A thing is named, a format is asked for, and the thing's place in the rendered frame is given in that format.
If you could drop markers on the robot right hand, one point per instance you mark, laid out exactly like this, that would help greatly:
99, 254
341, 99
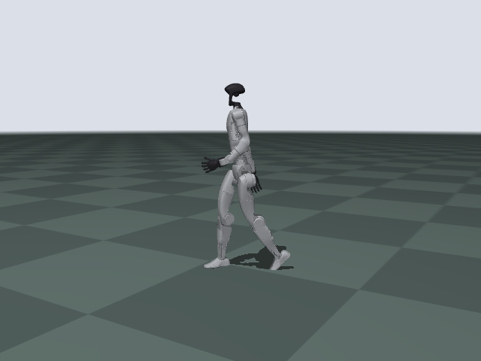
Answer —
257, 181

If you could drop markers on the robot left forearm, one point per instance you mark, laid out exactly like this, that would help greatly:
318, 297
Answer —
237, 151

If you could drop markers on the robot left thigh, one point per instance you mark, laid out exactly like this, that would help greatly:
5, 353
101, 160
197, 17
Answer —
245, 196

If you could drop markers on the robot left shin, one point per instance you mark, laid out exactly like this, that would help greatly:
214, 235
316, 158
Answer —
265, 236

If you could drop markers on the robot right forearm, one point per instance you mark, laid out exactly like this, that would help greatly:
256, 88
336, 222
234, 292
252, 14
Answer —
248, 155

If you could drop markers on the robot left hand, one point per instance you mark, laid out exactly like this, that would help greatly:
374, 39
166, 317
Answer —
212, 164

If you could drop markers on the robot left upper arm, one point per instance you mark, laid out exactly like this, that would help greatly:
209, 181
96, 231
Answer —
239, 120

